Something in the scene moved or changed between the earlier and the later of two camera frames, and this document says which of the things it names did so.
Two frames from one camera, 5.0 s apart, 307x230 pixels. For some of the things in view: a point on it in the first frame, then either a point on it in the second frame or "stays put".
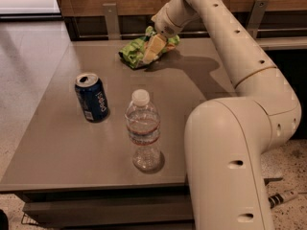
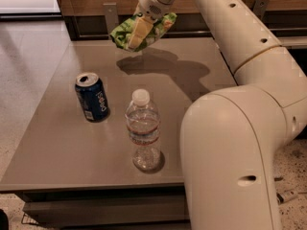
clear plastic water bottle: (143, 125) stays put
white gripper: (165, 26) → (150, 6)
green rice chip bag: (131, 54) → (121, 34)
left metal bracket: (111, 19) stays put
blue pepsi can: (92, 97) stays put
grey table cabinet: (72, 172) stays put
